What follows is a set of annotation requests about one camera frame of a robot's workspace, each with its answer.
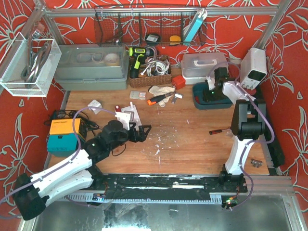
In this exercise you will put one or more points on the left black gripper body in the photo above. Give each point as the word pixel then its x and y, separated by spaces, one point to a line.
pixel 135 134

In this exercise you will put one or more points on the white clear lidded case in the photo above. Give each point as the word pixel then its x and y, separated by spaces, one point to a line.
pixel 196 67

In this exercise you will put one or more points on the clear small parts packet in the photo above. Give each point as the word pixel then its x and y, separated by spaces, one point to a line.
pixel 138 95

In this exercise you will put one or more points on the black wire wall basket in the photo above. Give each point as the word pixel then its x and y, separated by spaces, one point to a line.
pixel 129 24

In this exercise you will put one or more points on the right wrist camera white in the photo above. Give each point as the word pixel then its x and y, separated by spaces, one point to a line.
pixel 210 82

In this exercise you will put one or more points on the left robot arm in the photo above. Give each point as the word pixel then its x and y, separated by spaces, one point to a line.
pixel 78 171

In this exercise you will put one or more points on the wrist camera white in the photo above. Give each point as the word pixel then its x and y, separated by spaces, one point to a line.
pixel 210 82
pixel 124 119

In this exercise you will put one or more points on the white peg fixture board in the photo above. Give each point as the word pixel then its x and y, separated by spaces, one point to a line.
pixel 133 108

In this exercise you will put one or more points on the wicker basket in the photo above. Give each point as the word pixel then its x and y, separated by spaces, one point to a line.
pixel 151 80

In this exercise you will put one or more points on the small red spring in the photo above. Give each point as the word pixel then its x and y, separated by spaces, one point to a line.
pixel 196 99

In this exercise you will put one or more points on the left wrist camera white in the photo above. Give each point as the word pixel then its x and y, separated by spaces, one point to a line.
pixel 124 119

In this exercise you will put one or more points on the small metal bracket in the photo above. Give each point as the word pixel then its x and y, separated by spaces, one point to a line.
pixel 175 97

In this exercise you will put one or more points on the small red box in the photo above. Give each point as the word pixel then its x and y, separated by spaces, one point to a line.
pixel 178 82

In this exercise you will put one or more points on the small metal fitting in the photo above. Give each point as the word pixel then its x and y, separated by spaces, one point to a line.
pixel 256 163

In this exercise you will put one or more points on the clear acrylic hanging bin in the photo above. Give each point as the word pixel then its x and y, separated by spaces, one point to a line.
pixel 28 68

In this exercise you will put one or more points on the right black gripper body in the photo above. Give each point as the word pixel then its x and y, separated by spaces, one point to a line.
pixel 211 91

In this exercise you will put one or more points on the white bench power supply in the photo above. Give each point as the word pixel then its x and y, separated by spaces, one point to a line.
pixel 253 68

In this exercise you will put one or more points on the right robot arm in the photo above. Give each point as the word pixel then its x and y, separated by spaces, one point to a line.
pixel 246 126

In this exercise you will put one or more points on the blue white booklet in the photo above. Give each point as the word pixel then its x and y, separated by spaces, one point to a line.
pixel 192 28

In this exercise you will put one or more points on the teal plastic tray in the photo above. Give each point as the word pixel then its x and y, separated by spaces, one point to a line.
pixel 202 105

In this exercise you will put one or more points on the white plug adapter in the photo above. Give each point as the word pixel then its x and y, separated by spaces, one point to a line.
pixel 95 106

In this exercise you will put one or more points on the black orange screwdriver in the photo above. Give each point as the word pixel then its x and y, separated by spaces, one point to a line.
pixel 159 98

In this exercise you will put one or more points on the grey plastic storage box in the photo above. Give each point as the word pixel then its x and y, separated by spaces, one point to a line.
pixel 91 67

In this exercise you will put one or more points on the beige work glove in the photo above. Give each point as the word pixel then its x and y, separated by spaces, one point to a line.
pixel 156 91

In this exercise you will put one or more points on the red large spring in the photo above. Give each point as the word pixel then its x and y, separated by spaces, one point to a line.
pixel 117 108

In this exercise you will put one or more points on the green black cordless drill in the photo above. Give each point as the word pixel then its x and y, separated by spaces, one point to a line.
pixel 139 55

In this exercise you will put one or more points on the orange teal power box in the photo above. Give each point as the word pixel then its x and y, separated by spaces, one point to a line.
pixel 62 141

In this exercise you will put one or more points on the red handled screwdriver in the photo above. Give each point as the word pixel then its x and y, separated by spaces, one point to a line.
pixel 217 131

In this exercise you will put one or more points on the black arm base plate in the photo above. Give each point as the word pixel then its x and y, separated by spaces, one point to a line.
pixel 150 189

